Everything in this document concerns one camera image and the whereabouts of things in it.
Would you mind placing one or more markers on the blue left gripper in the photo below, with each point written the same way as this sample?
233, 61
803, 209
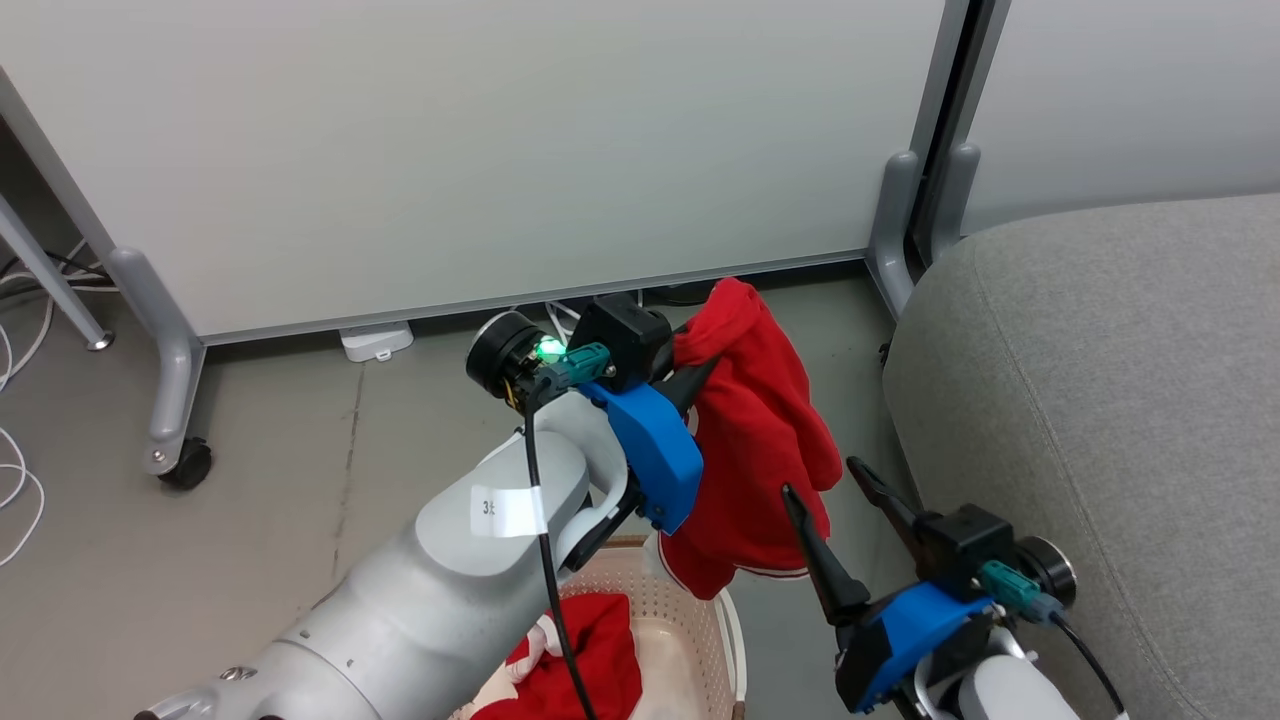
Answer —
655, 450

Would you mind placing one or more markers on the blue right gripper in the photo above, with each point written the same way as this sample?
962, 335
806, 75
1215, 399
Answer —
910, 630

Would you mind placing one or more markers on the red garment with white trim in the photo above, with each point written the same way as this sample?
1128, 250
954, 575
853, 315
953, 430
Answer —
760, 420

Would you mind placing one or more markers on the red garment with white patch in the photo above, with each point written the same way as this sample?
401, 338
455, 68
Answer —
600, 660

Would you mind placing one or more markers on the white label on arm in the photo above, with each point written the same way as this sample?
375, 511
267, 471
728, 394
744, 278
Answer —
508, 510

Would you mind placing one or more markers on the cream perforated laundry basket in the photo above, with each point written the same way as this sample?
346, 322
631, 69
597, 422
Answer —
680, 640

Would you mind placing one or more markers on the grey fabric sofa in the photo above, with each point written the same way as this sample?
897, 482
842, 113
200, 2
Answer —
1120, 400

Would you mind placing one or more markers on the white power adapter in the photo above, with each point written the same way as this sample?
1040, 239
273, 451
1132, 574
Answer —
377, 341

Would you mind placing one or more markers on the large white partition panel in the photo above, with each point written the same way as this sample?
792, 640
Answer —
450, 150

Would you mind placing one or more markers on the small white partition panel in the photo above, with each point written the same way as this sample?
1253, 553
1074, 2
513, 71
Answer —
1130, 100

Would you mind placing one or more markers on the grey partition leg with caster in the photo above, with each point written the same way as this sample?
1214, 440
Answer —
170, 380

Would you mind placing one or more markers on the grey metal table leg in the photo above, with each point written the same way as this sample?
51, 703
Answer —
50, 280

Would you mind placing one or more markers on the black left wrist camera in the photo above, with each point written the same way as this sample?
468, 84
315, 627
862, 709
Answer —
620, 335

